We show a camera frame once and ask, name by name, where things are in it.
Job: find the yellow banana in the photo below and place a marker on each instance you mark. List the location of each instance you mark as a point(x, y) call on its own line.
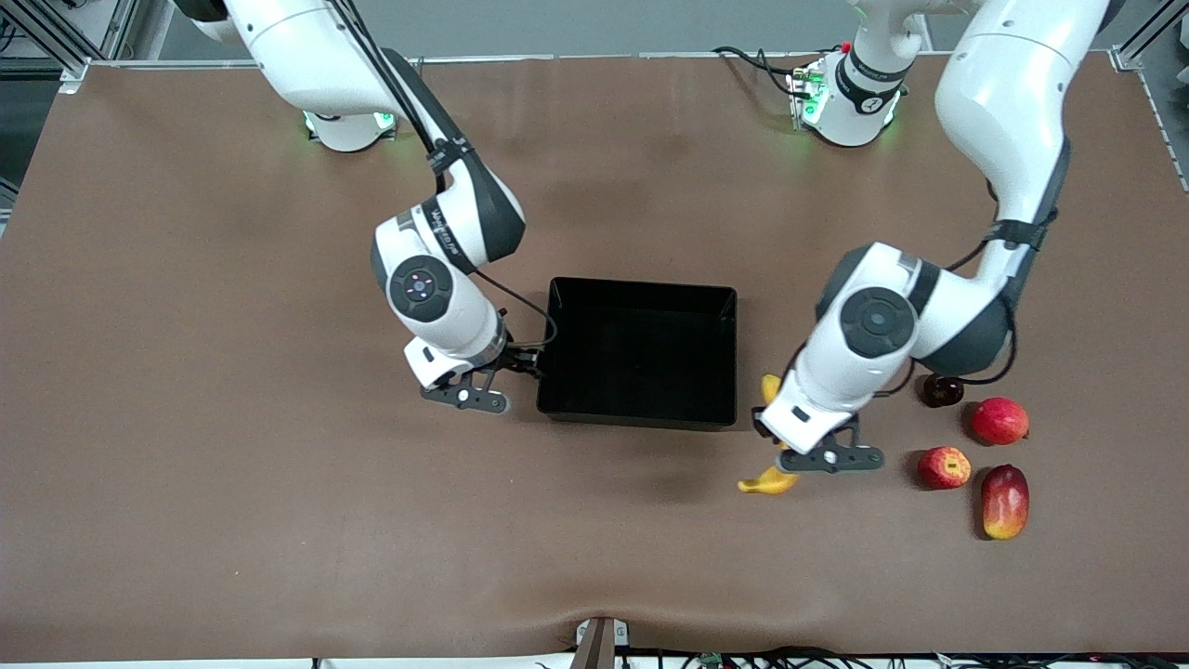
point(771, 483)

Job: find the red yellow apple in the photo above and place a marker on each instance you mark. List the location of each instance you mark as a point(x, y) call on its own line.
point(944, 467)

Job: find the black plastic box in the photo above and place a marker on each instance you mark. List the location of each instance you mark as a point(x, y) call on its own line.
point(641, 353)

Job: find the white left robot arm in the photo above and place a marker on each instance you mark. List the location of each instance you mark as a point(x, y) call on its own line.
point(1003, 93)

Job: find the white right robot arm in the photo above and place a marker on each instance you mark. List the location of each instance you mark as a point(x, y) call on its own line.
point(316, 56)

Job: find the dark purple plum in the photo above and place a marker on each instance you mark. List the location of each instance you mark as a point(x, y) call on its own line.
point(940, 392)

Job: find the red pomegranate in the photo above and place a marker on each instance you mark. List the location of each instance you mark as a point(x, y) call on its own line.
point(999, 421)

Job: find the red yellow mango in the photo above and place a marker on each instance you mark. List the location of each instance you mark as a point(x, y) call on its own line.
point(1005, 502)

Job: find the metal table clamp bracket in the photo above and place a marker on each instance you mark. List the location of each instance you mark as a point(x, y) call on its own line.
point(600, 643)

